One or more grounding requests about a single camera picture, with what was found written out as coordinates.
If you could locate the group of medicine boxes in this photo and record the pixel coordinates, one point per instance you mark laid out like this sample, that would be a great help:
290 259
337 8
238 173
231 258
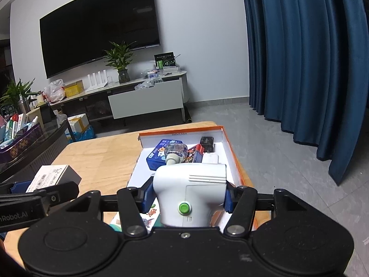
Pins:
17 127

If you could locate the potted plant in steel pot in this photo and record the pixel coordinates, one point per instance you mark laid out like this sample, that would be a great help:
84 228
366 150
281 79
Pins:
17 95

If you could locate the beige box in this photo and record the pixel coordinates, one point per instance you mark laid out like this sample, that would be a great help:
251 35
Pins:
35 117

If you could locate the clear plastic boxes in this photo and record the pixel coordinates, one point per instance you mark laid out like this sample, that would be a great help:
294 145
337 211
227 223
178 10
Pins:
161 72

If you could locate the yellow box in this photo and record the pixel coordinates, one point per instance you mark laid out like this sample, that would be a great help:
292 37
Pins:
74 90

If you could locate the white yellow carton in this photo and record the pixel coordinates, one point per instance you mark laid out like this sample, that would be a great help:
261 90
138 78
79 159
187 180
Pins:
77 122

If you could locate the clear plastic bag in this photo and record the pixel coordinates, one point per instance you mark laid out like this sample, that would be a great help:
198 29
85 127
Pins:
145 85

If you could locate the white router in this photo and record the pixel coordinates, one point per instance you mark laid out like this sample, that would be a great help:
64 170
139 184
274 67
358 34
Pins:
98 85

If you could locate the blue cartoon box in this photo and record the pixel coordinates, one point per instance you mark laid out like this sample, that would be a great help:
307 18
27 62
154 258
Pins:
155 157

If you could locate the black glass coffee table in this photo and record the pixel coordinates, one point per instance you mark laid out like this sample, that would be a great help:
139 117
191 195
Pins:
49 147

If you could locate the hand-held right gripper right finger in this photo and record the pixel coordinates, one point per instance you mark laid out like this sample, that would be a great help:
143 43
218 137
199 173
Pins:
228 197

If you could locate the white plastic bag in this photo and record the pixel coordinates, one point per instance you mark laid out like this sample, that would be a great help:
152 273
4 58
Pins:
54 92

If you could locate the orange cardboard box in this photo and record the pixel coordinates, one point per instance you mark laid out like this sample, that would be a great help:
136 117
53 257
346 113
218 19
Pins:
141 176

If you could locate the potted plant in dark vase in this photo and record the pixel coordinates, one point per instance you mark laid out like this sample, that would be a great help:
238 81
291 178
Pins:
123 76

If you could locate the blue curtain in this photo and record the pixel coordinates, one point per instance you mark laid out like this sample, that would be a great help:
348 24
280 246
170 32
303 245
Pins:
302 63

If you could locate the small white labelled box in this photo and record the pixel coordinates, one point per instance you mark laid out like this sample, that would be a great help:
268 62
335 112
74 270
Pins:
54 176

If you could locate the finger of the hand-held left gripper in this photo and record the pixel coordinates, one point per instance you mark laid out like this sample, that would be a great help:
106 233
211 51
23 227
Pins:
20 187
62 192

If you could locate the black charger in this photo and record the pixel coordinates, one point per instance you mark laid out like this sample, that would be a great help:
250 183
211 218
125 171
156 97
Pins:
207 142

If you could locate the blue plastic bag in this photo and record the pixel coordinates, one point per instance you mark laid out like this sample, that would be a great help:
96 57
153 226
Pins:
85 135

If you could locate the purple tin box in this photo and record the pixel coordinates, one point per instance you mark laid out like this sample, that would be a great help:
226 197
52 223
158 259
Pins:
23 147

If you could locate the black television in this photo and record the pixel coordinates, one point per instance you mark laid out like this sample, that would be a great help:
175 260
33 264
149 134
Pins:
98 28

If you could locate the green white bandage box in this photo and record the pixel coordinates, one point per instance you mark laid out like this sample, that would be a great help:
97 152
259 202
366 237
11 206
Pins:
150 219

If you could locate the white cube charger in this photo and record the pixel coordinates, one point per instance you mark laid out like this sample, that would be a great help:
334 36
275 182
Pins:
210 158

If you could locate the tv cabinet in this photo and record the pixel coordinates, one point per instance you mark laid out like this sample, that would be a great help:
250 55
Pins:
95 106

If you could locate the dark playing card box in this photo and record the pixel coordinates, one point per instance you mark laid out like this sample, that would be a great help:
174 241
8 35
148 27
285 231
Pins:
194 153

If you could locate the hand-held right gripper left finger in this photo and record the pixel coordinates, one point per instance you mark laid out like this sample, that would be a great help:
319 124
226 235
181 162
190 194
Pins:
147 196

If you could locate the white plug-in device with bottle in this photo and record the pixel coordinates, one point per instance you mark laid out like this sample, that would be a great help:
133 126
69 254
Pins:
190 184

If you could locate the green black box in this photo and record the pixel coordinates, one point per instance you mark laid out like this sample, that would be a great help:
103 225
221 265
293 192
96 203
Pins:
165 61

